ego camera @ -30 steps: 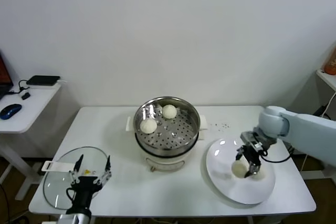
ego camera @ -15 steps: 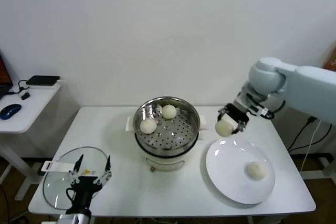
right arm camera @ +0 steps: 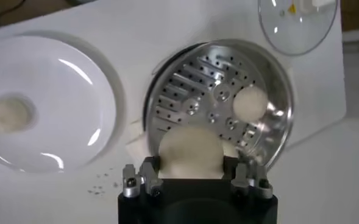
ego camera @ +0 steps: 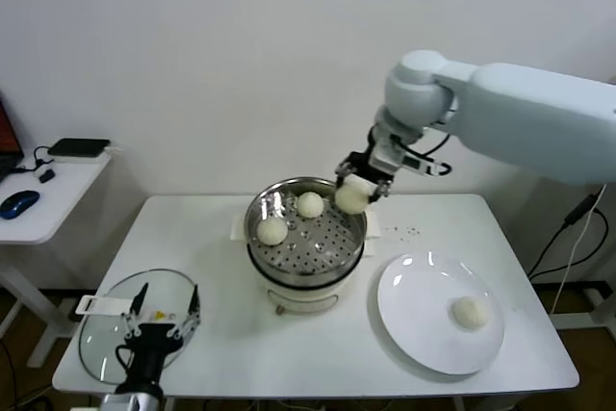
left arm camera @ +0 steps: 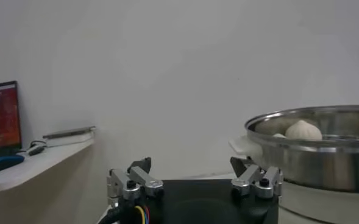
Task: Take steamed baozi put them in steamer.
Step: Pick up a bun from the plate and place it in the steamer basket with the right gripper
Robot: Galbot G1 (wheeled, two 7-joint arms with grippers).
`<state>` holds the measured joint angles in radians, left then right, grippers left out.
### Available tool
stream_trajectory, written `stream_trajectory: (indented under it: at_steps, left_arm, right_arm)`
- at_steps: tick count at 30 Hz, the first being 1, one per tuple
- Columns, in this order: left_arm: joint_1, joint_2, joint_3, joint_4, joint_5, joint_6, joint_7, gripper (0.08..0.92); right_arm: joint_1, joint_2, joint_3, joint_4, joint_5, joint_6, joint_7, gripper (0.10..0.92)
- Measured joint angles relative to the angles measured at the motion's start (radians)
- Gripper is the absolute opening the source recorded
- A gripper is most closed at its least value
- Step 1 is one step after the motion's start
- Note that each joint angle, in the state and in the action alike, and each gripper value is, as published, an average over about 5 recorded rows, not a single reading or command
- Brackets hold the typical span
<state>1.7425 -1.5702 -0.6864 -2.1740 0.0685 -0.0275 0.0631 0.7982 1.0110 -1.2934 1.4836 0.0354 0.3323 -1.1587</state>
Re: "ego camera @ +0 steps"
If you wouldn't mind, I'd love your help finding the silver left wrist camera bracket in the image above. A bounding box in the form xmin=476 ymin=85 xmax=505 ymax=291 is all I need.
xmin=98 ymin=394 xmax=145 ymax=411

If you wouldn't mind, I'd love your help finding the black desk cable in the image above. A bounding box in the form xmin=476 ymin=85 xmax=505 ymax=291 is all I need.
xmin=13 ymin=144 xmax=55 ymax=174

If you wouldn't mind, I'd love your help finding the white electric cooker pot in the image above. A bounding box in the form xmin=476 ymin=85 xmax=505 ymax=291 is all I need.
xmin=232 ymin=211 xmax=384 ymax=317

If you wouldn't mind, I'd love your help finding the flat black device box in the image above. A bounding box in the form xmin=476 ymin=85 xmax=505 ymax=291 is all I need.
xmin=47 ymin=138 xmax=112 ymax=158

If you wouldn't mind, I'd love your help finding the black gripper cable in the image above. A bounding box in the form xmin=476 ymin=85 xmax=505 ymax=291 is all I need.
xmin=392 ymin=129 xmax=453 ymax=158
xmin=115 ymin=344 xmax=136 ymax=373

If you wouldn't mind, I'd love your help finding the white round plate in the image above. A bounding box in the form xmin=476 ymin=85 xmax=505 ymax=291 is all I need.
xmin=376 ymin=251 xmax=506 ymax=376

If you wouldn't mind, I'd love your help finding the black power adapter cable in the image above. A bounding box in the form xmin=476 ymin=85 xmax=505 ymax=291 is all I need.
xmin=528 ymin=193 xmax=608 ymax=282

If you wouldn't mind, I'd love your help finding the white side desk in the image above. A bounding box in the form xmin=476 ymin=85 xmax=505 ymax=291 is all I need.
xmin=0 ymin=148 xmax=127 ymax=369

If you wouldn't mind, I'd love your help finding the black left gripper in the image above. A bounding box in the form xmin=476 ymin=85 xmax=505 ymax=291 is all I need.
xmin=115 ymin=283 xmax=201 ymax=396

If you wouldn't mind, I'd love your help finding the stainless steel steamer basket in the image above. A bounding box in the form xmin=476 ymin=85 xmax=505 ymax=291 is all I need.
xmin=244 ymin=176 xmax=370 ymax=282

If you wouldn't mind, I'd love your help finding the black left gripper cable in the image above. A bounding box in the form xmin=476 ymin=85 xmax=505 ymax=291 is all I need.
xmin=115 ymin=344 xmax=136 ymax=373

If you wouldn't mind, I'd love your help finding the white steamed baozi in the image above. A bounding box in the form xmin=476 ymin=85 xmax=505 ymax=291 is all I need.
xmin=450 ymin=296 xmax=492 ymax=333
xmin=256 ymin=218 xmax=289 ymax=246
xmin=335 ymin=176 xmax=372 ymax=216
xmin=296 ymin=192 xmax=324 ymax=218

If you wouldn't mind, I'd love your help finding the white power cable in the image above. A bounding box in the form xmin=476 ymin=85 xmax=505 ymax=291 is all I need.
xmin=552 ymin=183 xmax=608 ymax=316

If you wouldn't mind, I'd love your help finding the blue computer mouse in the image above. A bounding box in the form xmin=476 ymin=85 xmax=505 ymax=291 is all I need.
xmin=0 ymin=190 xmax=42 ymax=219

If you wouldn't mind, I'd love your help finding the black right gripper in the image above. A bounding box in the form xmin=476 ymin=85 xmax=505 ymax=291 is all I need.
xmin=335 ymin=151 xmax=398 ymax=205

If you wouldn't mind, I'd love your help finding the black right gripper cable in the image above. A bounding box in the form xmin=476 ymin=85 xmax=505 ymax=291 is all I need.
xmin=392 ymin=129 xmax=453 ymax=158

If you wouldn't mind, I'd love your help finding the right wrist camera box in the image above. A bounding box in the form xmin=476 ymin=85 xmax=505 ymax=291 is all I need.
xmin=382 ymin=141 xmax=453 ymax=177

